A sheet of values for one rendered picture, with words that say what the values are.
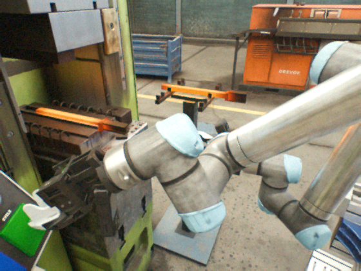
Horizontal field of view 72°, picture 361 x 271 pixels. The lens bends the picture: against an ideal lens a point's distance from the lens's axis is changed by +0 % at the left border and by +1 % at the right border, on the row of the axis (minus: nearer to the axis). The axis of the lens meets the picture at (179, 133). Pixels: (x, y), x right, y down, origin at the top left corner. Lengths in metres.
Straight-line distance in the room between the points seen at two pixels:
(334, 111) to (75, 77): 1.09
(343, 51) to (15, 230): 0.79
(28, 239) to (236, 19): 8.09
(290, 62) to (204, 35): 4.79
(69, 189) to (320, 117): 0.39
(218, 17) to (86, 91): 7.43
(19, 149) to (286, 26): 3.67
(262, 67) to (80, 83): 3.41
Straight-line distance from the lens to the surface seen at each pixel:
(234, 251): 1.76
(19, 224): 0.58
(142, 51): 4.76
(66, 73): 1.30
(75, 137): 0.92
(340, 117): 0.41
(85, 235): 1.19
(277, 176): 0.74
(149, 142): 0.38
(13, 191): 0.61
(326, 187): 0.69
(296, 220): 0.73
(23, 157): 0.93
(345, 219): 1.15
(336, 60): 0.72
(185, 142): 0.36
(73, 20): 0.81
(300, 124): 0.41
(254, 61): 4.28
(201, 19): 8.61
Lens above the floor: 1.41
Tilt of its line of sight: 29 degrees down
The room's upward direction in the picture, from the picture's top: straight up
